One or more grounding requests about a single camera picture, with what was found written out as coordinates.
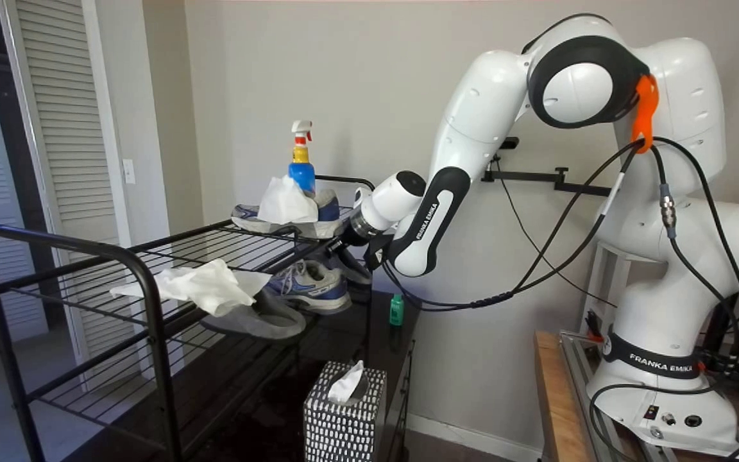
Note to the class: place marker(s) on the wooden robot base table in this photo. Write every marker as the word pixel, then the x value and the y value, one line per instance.
pixel 567 432

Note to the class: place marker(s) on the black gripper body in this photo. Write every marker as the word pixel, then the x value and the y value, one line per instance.
pixel 354 235

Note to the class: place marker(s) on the white crumpled cloth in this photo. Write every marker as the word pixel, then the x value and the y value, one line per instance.
pixel 213 288

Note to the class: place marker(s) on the grey blue sneaker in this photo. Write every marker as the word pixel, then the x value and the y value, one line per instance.
pixel 315 285

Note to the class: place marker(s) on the patterned tissue box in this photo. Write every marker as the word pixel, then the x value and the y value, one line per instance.
pixel 344 432

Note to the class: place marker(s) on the white louvered closet door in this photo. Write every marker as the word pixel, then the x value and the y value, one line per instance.
pixel 50 51

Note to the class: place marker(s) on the stain remover spray bottle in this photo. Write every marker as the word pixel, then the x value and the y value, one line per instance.
pixel 302 169

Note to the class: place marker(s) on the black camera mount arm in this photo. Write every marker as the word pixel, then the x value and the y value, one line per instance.
pixel 556 177

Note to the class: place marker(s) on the black wire shoe rack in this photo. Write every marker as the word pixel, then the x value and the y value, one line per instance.
pixel 181 358

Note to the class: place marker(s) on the small green bottle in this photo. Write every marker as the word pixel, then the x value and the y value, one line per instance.
pixel 395 310

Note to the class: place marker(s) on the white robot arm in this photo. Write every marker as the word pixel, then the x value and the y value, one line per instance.
pixel 667 113

